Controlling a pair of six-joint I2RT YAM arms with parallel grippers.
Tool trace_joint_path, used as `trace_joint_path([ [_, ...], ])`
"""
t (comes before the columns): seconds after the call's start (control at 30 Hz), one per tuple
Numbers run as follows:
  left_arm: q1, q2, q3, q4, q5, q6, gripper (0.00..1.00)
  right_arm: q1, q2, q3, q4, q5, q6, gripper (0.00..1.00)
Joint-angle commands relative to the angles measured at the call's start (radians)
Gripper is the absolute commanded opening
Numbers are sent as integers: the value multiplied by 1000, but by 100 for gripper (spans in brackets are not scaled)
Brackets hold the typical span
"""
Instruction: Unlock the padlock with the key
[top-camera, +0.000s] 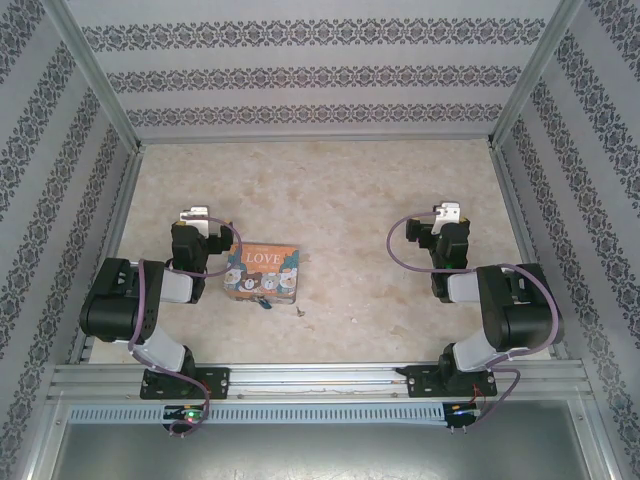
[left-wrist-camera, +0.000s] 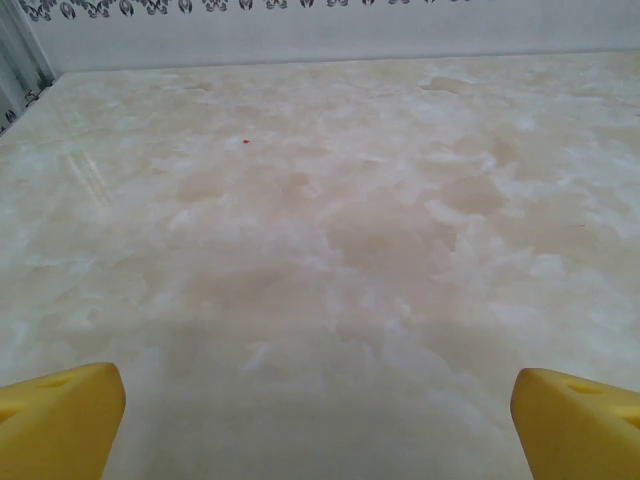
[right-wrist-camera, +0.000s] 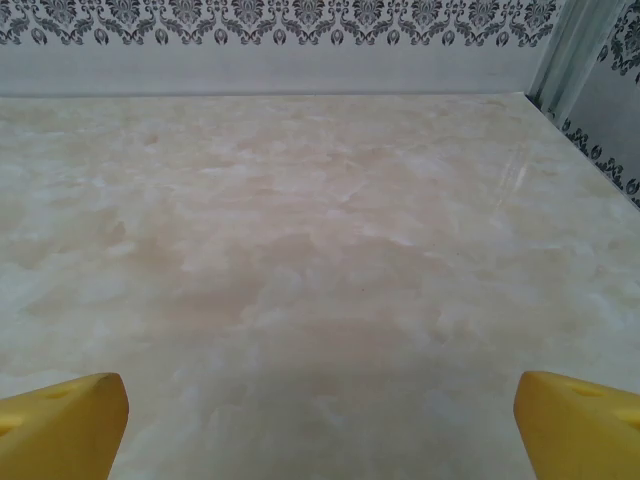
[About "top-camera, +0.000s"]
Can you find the small teal padlock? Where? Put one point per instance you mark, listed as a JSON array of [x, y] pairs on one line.
[[264, 302]]

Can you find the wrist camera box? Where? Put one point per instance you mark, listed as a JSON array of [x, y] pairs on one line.
[[448, 212], [196, 216]]

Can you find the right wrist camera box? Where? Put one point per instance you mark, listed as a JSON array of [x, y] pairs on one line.
[[448, 212]]

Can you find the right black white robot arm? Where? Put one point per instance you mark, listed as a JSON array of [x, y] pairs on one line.
[[525, 320]]

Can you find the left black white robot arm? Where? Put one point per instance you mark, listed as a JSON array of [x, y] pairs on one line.
[[110, 310]]

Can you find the grey metal sheet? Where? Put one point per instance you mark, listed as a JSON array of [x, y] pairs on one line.
[[320, 452]]

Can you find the small circuit board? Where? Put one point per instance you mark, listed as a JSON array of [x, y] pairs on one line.
[[185, 414], [462, 414]]

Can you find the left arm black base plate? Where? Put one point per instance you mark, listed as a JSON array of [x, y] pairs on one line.
[[217, 382]]

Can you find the small metal key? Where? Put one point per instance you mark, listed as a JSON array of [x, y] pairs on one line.
[[300, 312]]

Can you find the aluminium frame post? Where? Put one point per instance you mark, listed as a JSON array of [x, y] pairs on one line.
[[537, 70], [100, 75]]

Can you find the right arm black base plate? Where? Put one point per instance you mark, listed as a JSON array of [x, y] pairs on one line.
[[417, 380]]

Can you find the aluminium mounting rail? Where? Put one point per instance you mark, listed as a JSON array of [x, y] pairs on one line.
[[320, 380]]

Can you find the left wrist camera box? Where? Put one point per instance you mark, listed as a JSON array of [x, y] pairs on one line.
[[196, 216]]

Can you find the orange bear print tin box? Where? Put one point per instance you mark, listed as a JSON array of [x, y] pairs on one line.
[[262, 272]]

